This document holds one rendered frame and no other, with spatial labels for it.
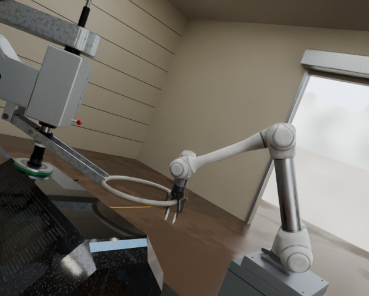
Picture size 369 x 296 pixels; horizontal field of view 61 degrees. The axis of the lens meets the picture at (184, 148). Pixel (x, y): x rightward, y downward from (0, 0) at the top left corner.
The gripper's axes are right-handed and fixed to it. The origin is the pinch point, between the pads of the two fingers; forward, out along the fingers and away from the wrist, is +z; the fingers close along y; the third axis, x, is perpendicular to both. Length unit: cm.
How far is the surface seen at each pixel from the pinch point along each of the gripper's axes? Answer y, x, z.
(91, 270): 13, 71, 9
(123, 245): 8, 53, 3
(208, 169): 31, -514, 34
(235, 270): -45.5, 3.9, 16.0
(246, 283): -53, 8, 19
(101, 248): 14, 63, 3
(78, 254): 20, 71, 4
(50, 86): 81, 27, -55
